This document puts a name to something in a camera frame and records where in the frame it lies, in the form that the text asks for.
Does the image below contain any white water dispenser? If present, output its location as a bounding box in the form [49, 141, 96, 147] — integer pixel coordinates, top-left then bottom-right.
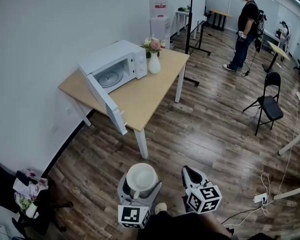
[149, 15, 171, 50]

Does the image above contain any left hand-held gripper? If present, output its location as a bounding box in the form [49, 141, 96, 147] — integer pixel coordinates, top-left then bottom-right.
[117, 175, 163, 230]

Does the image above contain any floral cloth bundle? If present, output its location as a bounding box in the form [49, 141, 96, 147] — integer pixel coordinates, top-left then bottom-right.
[13, 168, 49, 211]

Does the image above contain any clear water bottle red label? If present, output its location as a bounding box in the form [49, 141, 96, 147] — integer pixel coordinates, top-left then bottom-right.
[149, 0, 168, 19]

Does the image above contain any yellow cable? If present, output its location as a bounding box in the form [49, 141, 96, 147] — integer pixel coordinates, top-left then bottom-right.
[274, 78, 300, 197]

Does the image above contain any white table leg frame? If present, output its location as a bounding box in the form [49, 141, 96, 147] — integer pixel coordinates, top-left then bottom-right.
[273, 183, 300, 201]
[277, 128, 300, 156]

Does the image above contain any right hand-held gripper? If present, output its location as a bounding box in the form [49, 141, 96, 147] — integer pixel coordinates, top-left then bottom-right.
[181, 165, 223, 214]

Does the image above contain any person's beige shoe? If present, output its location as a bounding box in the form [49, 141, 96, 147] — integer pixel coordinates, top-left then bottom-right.
[154, 202, 168, 215]

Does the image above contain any black cable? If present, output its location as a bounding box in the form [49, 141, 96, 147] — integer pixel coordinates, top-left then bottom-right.
[222, 205, 266, 226]

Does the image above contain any black folding chair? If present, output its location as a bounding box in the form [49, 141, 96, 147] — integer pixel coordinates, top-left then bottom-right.
[242, 71, 285, 137]

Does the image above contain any white cable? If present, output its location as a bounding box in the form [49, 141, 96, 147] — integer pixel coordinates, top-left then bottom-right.
[260, 172, 272, 216]

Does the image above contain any white whiteboard panel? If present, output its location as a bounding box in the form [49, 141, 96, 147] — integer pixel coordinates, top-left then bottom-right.
[190, 0, 208, 30]

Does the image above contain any black whiteboard stand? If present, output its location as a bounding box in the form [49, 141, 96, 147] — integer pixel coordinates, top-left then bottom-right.
[183, 0, 212, 87]

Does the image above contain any pink and white flower bouquet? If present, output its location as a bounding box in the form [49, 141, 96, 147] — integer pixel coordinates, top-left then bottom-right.
[140, 36, 167, 59]

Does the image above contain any white microwave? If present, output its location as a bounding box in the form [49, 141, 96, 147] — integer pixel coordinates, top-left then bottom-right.
[77, 39, 148, 136]

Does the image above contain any white power strip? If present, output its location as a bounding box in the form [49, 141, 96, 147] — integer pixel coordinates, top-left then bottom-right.
[253, 193, 269, 204]

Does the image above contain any white cup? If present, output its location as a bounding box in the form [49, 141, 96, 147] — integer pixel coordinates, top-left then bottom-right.
[125, 162, 159, 200]

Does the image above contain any wooden desk with black legs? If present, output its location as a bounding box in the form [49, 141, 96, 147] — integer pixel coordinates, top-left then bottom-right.
[209, 9, 234, 32]

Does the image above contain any person's right forearm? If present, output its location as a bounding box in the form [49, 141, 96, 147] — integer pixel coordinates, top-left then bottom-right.
[201, 209, 232, 235]

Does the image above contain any white side table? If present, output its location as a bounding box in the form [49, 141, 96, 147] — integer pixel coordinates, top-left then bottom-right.
[175, 9, 199, 40]

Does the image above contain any wooden table with white legs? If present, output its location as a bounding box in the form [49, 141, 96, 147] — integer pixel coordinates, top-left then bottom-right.
[57, 47, 191, 160]

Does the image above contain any person's black clothing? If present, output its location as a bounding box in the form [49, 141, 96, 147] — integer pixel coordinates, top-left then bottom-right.
[136, 211, 241, 240]

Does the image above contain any small wooden table black pedestal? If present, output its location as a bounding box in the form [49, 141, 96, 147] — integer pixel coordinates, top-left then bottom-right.
[261, 40, 291, 73]

